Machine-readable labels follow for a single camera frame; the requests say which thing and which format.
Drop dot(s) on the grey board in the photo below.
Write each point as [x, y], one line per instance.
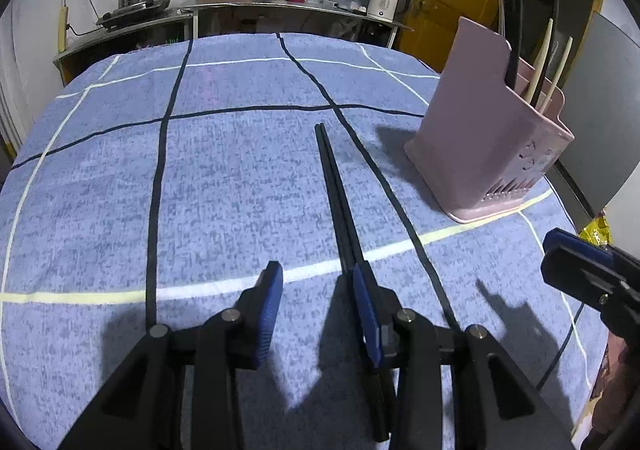
[610, 105]

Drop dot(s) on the blue checked tablecloth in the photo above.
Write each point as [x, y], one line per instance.
[225, 170]

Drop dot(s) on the pink utensil holder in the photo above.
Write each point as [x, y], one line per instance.
[480, 140]

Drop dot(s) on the white electric kettle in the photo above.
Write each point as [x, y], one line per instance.
[385, 2]

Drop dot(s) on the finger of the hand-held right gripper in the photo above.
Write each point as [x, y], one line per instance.
[575, 241]
[580, 277]

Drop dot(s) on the stainless steel counter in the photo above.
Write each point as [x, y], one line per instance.
[225, 12]

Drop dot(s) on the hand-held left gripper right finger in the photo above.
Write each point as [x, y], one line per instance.
[367, 320]

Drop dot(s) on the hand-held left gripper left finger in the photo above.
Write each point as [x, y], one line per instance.
[267, 315]

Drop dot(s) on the thin grey chopstick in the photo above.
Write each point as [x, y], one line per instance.
[501, 10]

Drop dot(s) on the yellow snack bag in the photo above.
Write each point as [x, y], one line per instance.
[597, 231]

